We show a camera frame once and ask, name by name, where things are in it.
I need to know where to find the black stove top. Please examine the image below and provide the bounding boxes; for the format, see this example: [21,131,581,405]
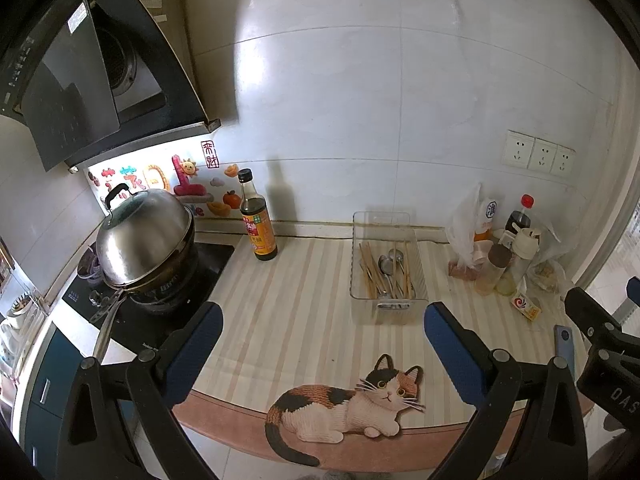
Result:
[62,242,236,354]

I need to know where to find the black range hood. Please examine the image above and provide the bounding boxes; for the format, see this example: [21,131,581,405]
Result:
[0,0,222,174]

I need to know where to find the dark bottle red cap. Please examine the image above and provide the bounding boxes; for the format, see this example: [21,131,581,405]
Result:
[504,194,535,237]

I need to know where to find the white wall outlet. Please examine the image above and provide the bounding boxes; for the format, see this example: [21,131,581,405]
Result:
[502,130,537,170]
[529,137,559,174]
[550,145,576,177]

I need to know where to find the clear plastic tray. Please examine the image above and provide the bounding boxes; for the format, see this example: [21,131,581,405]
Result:
[348,210,431,326]

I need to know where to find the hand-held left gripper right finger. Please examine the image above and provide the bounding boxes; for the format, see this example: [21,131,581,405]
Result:
[423,301,589,480]

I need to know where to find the colourful wall stickers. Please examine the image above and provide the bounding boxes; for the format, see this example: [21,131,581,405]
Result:
[87,140,246,219]

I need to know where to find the glass bottle dark cap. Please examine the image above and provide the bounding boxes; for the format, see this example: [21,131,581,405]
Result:
[475,242,513,296]

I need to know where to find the dark soy sauce bottle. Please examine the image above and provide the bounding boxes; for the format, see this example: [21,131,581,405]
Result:
[237,168,279,262]

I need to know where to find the crumpled clear plastic bag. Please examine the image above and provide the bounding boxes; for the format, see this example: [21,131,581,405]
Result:
[530,224,569,294]

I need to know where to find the clear bottle white cap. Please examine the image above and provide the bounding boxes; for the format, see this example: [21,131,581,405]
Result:
[497,227,542,296]

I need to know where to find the plastic bag with meat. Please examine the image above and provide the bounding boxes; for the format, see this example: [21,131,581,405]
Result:
[446,182,488,282]

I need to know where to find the orange bottle white cap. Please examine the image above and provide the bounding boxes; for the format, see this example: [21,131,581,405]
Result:
[475,199,502,244]

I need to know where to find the metal spoon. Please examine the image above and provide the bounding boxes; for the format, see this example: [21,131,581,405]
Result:
[377,255,396,306]
[390,249,408,301]

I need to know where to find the dark wok with handle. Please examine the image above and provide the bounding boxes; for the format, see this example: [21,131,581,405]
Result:
[91,240,202,363]

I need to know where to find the blue kitchen cabinet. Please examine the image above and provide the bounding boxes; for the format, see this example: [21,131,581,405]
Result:
[10,320,142,480]

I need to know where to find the chopsticks and spoons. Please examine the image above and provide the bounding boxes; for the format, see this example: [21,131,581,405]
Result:
[359,241,417,301]

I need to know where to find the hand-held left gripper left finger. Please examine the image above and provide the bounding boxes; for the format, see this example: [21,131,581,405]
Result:
[56,301,224,480]

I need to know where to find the steel wok lid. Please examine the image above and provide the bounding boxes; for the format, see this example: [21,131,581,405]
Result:
[95,183,196,289]

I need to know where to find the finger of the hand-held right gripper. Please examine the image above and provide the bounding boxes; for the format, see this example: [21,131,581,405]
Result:
[564,286,625,344]

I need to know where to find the striped mat with cat print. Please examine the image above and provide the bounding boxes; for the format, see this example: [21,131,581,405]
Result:
[172,237,596,466]

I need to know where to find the small box red swirl label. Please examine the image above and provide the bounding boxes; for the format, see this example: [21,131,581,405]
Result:
[510,292,542,322]

